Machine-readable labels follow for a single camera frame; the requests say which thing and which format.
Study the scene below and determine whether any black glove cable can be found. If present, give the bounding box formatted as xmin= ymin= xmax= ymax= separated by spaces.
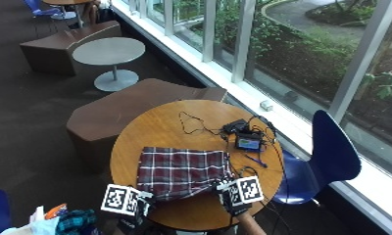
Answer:
xmin=224 ymin=150 xmax=258 ymax=180

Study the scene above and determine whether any person's right hand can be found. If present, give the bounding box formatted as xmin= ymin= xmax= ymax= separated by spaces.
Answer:
xmin=213 ymin=180 xmax=254 ymax=217

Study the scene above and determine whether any small device with screen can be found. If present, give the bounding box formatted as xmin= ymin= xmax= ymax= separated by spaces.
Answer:
xmin=233 ymin=131 xmax=264 ymax=153

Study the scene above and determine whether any teal plaid garment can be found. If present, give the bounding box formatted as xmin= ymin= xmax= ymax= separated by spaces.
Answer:
xmin=55 ymin=209 xmax=98 ymax=235

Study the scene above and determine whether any long black cable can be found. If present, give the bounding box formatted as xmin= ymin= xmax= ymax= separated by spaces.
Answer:
xmin=246 ymin=114 xmax=293 ymax=235

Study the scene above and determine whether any white marker cube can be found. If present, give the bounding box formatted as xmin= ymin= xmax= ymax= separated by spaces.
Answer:
xmin=98 ymin=183 xmax=141 ymax=216
xmin=222 ymin=175 xmax=265 ymax=208

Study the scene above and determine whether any blue shell chair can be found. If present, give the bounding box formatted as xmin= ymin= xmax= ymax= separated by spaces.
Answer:
xmin=270 ymin=109 xmax=362 ymax=206

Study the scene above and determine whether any thin black looped cable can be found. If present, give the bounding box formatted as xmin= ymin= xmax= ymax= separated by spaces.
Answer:
xmin=177 ymin=111 xmax=226 ymax=137

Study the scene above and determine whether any black box device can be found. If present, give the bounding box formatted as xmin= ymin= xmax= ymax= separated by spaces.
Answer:
xmin=221 ymin=118 xmax=249 ymax=134

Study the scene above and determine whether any round wooden pedestal table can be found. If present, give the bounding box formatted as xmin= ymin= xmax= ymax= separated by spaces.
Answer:
xmin=41 ymin=0 xmax=96 ymax=29

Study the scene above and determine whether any grey round pedestal table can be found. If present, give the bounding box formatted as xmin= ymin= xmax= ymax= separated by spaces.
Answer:
xmin=71 ymin=36 xmax=146 ymax=93

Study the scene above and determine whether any white plastic bag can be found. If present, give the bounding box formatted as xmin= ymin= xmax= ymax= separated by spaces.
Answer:
xmin=0 ymin=205 xmax=61 ymax=235

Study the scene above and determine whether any red plaid cloth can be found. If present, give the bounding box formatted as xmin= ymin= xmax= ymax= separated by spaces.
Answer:
xmin=136 ymin=146 xmax=234 ymax=202

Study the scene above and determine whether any orange packet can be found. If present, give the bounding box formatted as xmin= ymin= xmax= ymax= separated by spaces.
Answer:
xmin=43 ymin=203 xmax=69 ymax=220

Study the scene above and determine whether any person's left hand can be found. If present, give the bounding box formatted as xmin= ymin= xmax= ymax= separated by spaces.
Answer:
xmin=116 ymin=191 xmax=157 ymax=229

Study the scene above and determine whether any large brown bench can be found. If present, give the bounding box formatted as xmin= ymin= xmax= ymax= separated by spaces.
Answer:
xmin=65 ymin=77 xmax=229 ymax=174

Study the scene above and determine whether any blue chair with metal legs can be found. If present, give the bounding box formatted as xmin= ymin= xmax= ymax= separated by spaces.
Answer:
xmin=23 ymin=0 xmax=63 ymax=22

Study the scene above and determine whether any small white box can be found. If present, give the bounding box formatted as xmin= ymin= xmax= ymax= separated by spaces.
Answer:
xmin=258 ymin=100 xmax=276 ymax=113

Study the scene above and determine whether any blue pen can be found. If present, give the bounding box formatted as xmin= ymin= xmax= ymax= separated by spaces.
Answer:
xmin=242 ymin=153 xmax=269 ymax=169

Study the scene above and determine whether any small brown bench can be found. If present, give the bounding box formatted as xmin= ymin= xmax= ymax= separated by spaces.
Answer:
xmin=19 ymin=20 xmax=122 ymax=77

